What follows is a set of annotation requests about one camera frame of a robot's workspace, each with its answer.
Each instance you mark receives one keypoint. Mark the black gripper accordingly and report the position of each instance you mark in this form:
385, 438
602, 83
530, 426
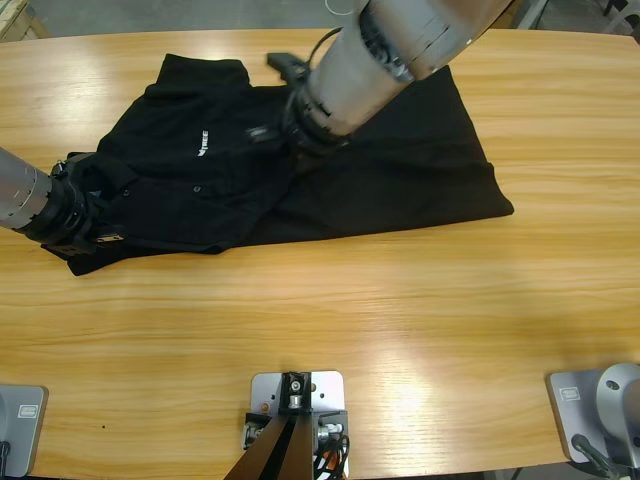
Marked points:
310, 125
70, 215

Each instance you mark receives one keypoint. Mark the black polo shirt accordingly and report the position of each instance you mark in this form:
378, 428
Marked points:
350, 185

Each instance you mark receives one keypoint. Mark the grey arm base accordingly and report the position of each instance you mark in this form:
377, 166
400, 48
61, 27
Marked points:
600, 415
22, 430

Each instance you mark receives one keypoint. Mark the wooden crate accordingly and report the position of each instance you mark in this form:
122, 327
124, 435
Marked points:
17, 20

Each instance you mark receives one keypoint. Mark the white furniture leg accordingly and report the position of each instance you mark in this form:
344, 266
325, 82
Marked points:
530, 15

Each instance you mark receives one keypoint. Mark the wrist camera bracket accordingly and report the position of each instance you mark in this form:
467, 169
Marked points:
285, 62

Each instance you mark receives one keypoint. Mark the white mount block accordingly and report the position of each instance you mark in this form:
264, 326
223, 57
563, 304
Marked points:
327, 395

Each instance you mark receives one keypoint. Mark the dark camera post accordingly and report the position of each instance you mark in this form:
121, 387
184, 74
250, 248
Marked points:
285, 440

